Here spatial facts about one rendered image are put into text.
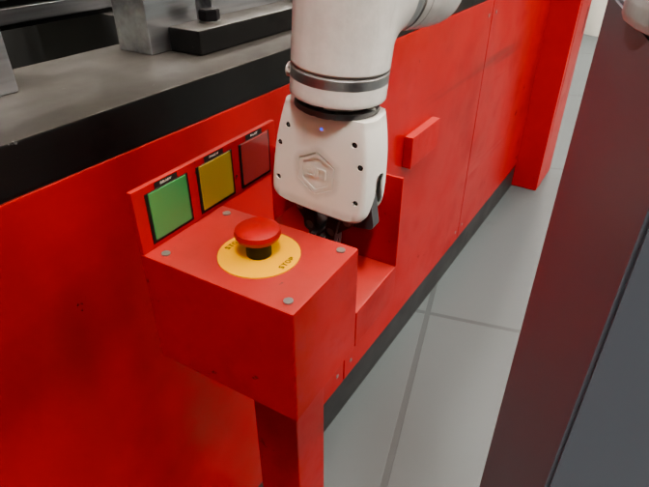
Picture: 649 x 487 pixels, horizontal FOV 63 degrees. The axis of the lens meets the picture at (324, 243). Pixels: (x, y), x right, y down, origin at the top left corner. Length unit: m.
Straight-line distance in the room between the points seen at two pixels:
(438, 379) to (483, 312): 0.32
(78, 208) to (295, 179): 0.20
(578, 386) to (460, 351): 1.32
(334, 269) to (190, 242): 0.14
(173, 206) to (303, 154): 0.12
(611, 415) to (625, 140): 0.10
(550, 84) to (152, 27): 1.79
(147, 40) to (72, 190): 0.26
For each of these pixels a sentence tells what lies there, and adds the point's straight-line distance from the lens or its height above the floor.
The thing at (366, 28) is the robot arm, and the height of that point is 0.96.
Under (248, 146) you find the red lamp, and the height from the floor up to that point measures 0.83.
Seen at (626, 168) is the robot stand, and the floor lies 0.96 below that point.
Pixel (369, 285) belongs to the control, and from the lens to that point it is 0.55.
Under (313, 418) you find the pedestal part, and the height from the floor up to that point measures 0.52.
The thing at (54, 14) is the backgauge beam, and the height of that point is 0.89.
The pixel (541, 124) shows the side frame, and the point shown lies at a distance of 2.34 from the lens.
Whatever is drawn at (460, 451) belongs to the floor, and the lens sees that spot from 1.32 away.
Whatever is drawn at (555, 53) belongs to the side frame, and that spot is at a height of 0.56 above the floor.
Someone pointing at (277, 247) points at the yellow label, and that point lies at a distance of 0.47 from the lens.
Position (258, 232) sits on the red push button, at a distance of 0.44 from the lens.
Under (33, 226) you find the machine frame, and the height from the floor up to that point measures 0.80.
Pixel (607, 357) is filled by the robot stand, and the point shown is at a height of 0.91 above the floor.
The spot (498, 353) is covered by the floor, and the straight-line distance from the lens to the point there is 1.56.
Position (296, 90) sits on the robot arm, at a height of 0.91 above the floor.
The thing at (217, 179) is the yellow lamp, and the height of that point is 0.81.
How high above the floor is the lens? 1.04
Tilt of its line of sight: 33 degrees down
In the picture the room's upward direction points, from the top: straight up
